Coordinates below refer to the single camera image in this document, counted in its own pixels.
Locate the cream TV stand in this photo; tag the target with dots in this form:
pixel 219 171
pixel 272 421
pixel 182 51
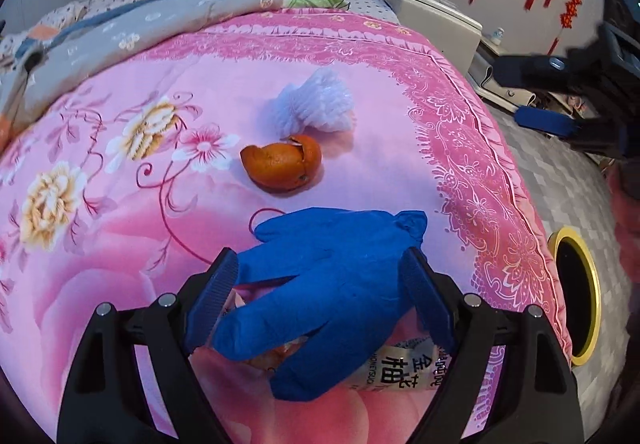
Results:
pixel 505 73

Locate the pink floral blanket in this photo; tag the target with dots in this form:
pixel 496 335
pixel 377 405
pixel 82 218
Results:
pixel 125 249

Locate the orange peel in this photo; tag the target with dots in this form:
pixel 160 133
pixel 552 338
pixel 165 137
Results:
pixel 280 168

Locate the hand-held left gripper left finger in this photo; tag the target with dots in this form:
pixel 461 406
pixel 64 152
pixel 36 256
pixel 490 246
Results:
pixel 215 299

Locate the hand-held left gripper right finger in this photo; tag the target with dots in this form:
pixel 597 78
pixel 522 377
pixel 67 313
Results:
pixel 425 299

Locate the blue rubber glove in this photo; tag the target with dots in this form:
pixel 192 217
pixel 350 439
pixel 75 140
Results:
pixel 325 284

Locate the grey floral quilt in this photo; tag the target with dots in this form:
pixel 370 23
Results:
pixel 150 23

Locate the black bin with yellow rim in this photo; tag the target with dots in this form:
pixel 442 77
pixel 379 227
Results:
pixel 575 304

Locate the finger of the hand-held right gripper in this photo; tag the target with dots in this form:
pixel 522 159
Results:
pixel 530 69
pixel 545 121

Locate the white leather nightstand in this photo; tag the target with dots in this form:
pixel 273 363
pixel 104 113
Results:
pixel 440 28

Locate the white dotted bed sheet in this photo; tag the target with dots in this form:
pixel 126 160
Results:
pixel 370 6

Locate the white and blue jar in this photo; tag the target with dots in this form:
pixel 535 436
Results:
pixel 497 34

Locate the white printed snack packet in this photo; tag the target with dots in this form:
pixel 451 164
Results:
pixel 395 364

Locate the white foam fruit net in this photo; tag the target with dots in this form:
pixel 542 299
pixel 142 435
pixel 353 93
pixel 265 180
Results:
pixel 315 101

